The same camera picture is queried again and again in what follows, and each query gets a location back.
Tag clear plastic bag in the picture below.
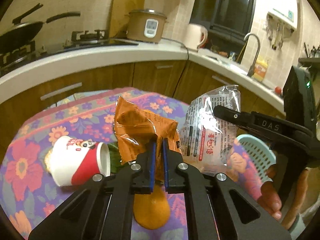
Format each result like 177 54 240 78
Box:
180 85 240 174

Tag orange snack wrapper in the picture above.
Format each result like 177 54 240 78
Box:
113 95 183 165

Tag dark kitchen window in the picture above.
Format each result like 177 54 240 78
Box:
190 0 256 44

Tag person right hand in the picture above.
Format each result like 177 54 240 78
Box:
257 169 309 230

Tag green vegetable leaves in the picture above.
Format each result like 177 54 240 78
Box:
107 141 124 174

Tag light blue plastic basket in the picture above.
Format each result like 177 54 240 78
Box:
236 134 276 183

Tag red tomato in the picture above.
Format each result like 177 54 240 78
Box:
274 87 282 95

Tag red white paper cup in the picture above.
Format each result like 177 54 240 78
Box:
44 135 111 187

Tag steel sink faucet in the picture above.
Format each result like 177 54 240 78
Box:
243 33 261 77

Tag yellow detergent bottle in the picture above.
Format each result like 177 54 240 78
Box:
252 56 268 82

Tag wooden base cabinets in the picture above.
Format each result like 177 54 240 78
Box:
1 60 285 156

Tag floral tablecloth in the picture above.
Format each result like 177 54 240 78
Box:
0 87 266 240

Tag white water heater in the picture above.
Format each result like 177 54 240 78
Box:
268 0 298 31

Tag white electric kettle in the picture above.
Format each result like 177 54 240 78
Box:
183 23 208 51

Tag black gas stove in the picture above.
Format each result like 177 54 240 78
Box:
1 29 138 76

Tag brown rice cooker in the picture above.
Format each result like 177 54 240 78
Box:
126 9 167 43

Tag wooden cutting board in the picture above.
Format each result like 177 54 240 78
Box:
108 0 145 38

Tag black frying pan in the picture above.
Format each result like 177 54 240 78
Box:
1 3 81 54

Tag black wall shelf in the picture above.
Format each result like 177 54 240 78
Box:
298 43 320 81

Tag black power cable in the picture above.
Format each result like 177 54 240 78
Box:
161 37 190 62

